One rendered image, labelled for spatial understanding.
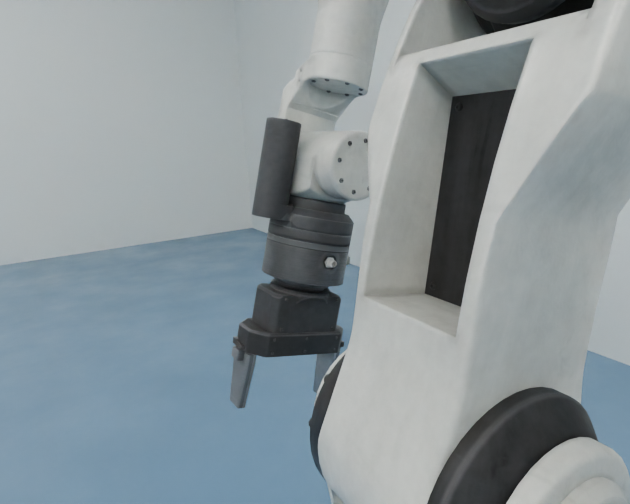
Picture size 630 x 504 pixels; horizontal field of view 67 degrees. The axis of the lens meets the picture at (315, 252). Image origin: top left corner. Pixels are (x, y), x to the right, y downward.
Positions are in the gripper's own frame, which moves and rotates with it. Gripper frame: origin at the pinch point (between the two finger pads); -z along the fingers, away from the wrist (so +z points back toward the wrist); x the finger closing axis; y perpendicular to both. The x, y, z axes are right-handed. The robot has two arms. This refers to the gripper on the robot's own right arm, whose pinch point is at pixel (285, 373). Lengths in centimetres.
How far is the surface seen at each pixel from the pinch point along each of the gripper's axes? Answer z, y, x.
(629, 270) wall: 13, -27, -149
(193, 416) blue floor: -54, -88, -30
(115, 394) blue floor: -59, -118, -13
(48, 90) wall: 60, -370, -6
